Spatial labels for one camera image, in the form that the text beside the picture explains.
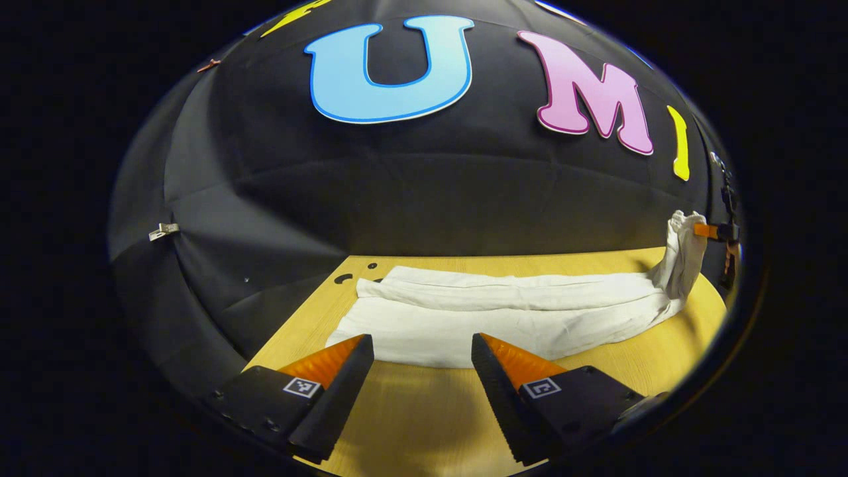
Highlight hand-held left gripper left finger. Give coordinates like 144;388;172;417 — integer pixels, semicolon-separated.
201;334;375;464

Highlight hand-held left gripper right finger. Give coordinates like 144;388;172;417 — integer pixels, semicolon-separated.
471;333;647;467

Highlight white jeans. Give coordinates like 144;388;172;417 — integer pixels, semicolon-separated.
326;211;708;369

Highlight black backdrop cloth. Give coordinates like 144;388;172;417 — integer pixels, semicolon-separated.
109;0;737;398

